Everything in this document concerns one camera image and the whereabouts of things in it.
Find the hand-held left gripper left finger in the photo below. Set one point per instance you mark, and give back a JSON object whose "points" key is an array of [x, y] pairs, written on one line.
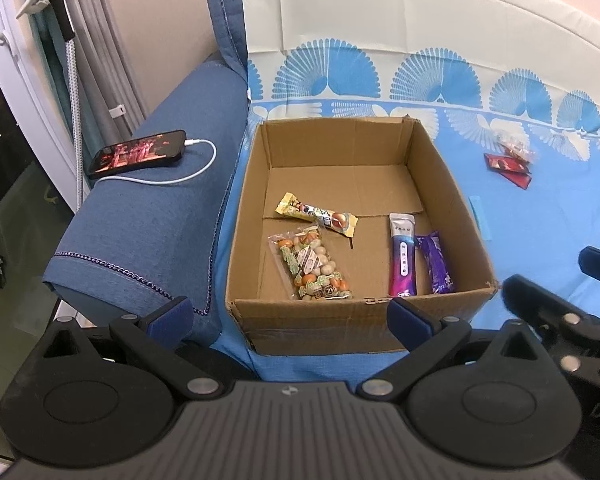
{"points": [[172, 322]]}

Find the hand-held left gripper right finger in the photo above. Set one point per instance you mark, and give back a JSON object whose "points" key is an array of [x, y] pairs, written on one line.
{"points": [[405, 322]]}

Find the long pink purple packet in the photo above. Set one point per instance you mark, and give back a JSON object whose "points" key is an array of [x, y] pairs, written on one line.
{"points": [[402, 260]]}

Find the purple candy bar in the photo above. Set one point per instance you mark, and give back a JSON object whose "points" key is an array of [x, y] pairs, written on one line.
{"points": [[437, 265]]}

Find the clear mixed nuts packet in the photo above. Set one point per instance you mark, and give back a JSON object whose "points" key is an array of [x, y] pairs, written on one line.
{"points": [[310, 265]]}

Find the dark red snack packet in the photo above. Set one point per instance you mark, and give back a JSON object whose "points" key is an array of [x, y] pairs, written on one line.
{"points": [[505, 162], [517, 178]]}

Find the yellow snack bar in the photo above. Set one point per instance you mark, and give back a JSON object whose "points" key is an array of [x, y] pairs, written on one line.
{"points": [[325, 217]]}

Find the clear bag of candies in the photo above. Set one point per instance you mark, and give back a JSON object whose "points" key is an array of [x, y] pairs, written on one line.
{"points": [[515, 147]]}

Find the brown cardboard box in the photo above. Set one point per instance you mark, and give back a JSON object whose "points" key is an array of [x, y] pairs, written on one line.
{"points": [[340, 185]]}

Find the blue fabric sofa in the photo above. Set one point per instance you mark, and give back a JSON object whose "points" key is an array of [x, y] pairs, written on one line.
{"points": [[155, 220]]}

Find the black smartphone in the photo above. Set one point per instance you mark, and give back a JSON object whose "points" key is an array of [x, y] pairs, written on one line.
{"points": [[140, 152]]}

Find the white curtain clip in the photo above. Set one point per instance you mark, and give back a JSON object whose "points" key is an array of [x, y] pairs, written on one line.
{"points": [[117, 110]]}

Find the blue white fan-print cloth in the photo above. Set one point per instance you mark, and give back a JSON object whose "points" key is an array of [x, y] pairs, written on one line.
{"points": [[430, 85]]}

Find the grey curtain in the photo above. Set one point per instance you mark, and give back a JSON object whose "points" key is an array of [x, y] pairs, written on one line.
{"points": [[105, 60]]}

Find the teal curtain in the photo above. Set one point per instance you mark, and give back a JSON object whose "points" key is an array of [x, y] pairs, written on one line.
{"points": [[50, 70]]}

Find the white window frame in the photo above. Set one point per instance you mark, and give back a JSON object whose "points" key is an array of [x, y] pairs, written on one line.
{"points": [[25, 90]]}

